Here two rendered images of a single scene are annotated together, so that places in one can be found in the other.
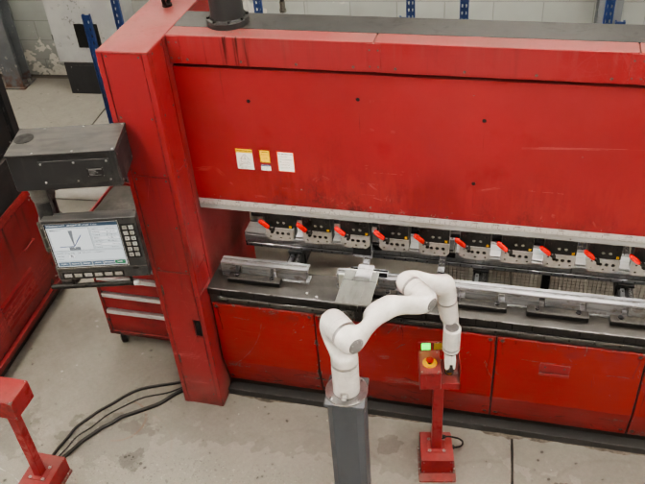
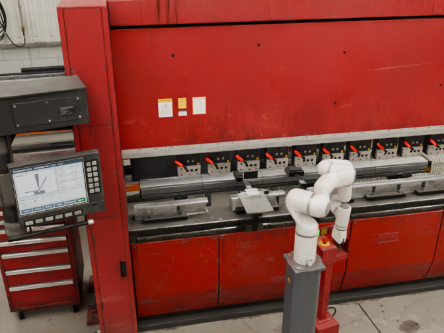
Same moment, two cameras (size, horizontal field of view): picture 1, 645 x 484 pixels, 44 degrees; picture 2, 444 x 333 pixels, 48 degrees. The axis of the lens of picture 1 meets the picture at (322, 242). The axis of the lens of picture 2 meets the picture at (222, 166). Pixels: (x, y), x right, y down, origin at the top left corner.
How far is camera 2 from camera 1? 1.84 m
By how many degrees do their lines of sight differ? 27
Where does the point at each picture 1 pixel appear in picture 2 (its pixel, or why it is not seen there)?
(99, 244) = (63, 184)
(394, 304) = (333, 178)
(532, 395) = (372, 262)
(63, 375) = not seen: outside the picture
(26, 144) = not seen: outside the picture
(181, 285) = (113, 228)
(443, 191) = (314, 112)
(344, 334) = (318, 199)
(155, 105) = (108, 54)
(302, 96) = (217, 46)
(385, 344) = (272, 247)
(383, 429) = (271, 322)
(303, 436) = not seen: outside the picture
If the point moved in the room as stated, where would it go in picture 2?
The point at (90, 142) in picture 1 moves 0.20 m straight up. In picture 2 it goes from (58, 85) to (53, 45)
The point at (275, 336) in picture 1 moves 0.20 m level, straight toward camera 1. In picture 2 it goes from (185, 263) to (200, 279)
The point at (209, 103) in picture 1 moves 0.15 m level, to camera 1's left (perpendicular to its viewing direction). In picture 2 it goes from (139, 61) to (114, 63)
